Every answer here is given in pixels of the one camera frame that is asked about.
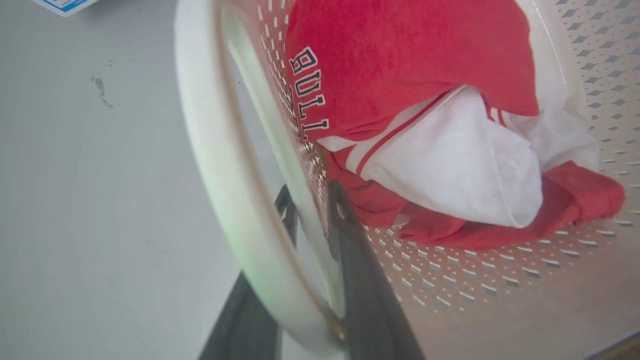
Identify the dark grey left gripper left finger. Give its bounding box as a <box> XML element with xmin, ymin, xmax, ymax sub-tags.
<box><xmin>198</xmin><ymin>184</ymin><xmax>299</xmax><ymax>360</ymax></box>

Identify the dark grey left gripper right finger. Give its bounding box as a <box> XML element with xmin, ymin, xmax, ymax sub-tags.
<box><xmin>327</xmin><ymin>180</ymin><xmax>426</xmax><ymax>360</ymax></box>

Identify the white perforated plastic laundry basket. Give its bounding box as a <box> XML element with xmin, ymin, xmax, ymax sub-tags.
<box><xmin>173</xmin><ymin>0</ymin><xmax>640</xmax><ymax>360</ymax></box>

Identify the red and white Bulls jersey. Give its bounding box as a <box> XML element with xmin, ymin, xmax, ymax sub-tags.
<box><xmin>284</xmin><ymin>0</ymin><xmax>626</xmax><ymax>252</ymax></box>

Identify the white and blue paper label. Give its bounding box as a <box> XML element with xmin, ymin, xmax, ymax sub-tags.
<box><xmin>31</xmin><ymin>0</ymin><xmax>101</xmax><ymax>18</ymax></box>

